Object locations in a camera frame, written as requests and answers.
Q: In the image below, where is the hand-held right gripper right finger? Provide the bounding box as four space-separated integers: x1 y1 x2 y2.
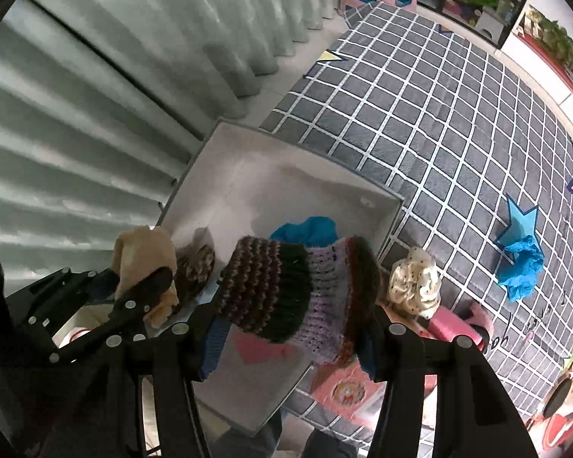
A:
358 306 540 458

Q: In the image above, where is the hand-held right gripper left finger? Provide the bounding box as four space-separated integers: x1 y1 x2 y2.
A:
52 312 230 458

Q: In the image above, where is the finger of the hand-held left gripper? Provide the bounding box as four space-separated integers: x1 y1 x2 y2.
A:
5 267 121 331
48 267 175 366

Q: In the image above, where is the beige knitted cloth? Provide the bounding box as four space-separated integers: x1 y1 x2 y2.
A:
112 226 180 327

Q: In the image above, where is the leopard print scrunchie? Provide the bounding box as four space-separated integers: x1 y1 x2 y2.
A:
174 241 217 306

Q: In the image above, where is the pink knitted cloth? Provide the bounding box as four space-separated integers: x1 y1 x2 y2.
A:
427 303 495 351

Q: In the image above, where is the cream polka dot scrunchie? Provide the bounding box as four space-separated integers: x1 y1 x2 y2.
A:
388 247 442 320

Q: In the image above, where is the blue cloth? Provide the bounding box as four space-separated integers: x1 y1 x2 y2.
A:
497 236 546 302
269 216 339 248

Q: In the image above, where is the white storage box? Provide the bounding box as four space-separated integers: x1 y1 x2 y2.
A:
155 117 404 435

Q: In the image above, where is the pink patterned tissue box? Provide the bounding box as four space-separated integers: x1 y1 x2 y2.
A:
310 360 397 416

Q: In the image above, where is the black round pan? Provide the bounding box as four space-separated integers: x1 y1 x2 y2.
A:
542 377 573 418

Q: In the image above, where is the red round tray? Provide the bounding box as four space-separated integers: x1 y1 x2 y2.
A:
539 410 573 454

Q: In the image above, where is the pale green curtain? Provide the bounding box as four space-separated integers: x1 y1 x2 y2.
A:
0 0 345 306

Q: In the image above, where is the grey checked star blanket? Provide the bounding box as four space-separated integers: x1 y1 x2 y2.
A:
260 2 573 444

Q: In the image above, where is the low white cabinet red top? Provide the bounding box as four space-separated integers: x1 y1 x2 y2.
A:
499 5 573 120

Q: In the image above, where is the small white step stool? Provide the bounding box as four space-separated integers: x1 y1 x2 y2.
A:
473 10 504 39

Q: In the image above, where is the green potted plant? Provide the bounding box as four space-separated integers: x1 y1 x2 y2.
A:
525 7 573 65

